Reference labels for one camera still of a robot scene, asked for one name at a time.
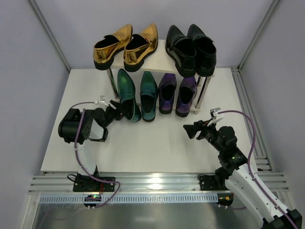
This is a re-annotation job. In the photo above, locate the white two-tier shoe shelf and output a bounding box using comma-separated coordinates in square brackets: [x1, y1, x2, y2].
[102, 40, 215, 116]

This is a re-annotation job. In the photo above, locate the gold loafer shoe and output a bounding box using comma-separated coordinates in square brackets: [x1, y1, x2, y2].
[123, 23, 158, 72]
[93, 24, 133, 71]

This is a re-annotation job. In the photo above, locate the purple loafer shoe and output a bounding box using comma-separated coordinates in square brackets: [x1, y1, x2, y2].
[175, 76, 197, 117]
[158, 73, 177, 115]

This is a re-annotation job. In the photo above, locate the black loafer shoe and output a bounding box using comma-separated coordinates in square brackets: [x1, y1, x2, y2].
[165, 25, 196, 78]
[187, 24, 217, 77]

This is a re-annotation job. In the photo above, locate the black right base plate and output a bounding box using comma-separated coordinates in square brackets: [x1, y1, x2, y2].
[197, 174, 221, 191]

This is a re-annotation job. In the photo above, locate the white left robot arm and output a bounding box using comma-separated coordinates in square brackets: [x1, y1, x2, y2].
[58, 100, 128, 192]

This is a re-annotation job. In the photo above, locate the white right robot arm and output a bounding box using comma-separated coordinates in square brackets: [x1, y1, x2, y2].
[183, 120, 303, 229]

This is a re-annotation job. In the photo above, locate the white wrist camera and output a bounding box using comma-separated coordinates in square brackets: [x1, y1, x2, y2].
[207, 107, 224, 126]
[94, 95, 110, 109]

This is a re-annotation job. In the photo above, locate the aluminium mounting rail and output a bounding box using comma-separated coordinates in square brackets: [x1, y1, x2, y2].
[29, 172, 289, 194]

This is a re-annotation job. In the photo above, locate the green loafer shoe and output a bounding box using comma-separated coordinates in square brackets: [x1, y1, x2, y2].
[140, 71, 158, 122]
[117, 69, 142, 123]

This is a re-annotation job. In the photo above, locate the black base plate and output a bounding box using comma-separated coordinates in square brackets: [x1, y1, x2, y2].
[73, 176, 115, 192]
[197, 174, 221, 191]

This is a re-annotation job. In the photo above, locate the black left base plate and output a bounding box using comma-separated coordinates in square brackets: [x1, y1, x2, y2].
[73, 176, 115, 192]

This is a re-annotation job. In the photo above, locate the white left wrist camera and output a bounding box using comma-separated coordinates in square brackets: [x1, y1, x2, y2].
[94, 95, 110, 109]

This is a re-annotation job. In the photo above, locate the slotted grey cable duct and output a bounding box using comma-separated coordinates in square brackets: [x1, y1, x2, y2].
[39, 193, 218, 204]

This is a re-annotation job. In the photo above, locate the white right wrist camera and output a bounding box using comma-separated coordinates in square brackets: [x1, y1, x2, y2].
[207, 107, 224, 126]

